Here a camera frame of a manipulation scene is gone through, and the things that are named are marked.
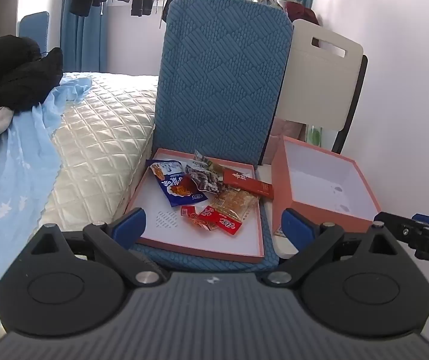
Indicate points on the pink box lid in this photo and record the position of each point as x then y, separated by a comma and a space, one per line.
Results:
184, 240

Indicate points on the yellow snack packet red label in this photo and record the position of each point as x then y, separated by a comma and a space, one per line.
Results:
225, 223

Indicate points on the light blue blanket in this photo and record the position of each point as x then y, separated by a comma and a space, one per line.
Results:
15, 180

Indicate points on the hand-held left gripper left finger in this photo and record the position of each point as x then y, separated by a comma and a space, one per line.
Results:
128, 227

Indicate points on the green plastic stool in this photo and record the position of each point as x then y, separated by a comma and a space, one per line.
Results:
315, 135

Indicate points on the blue textured chair cushion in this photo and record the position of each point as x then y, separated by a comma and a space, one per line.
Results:
218, 82

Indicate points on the cream quilted bedding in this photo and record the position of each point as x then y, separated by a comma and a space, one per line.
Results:
98, 138

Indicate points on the small black hanging garment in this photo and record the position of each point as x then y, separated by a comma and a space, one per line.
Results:
141, 5

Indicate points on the cream chair black frame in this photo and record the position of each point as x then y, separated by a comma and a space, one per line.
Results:
312, 93

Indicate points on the dark nut snack packet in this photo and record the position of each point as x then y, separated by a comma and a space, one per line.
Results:
205, 180

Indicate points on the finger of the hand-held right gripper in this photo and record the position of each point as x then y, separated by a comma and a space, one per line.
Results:
420, 238

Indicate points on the blue white snack packet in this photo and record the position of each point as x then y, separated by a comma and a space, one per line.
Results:
165, 183

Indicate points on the blue padded panel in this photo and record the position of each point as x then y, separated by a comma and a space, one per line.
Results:
34, 32

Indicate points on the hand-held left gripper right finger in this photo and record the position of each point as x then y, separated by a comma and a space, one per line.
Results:
297, 228

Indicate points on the black clothing pile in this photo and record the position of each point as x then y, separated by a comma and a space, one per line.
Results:
8, 75

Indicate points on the red long snack packet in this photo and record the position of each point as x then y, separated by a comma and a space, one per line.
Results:
244, 182

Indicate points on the dark red garment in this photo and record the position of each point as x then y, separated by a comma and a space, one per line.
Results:
302, 13

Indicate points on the clear cracker snack packet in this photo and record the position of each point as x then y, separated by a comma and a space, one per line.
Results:
235, 200

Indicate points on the blue curtain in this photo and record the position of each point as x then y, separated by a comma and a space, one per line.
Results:
83, 45

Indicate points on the green white snack packet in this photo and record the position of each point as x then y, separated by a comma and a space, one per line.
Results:
198, 156

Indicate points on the small red snack packet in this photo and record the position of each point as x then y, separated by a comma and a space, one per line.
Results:
189, 211

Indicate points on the pink cardboard box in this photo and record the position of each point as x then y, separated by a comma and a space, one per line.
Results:
319, 180

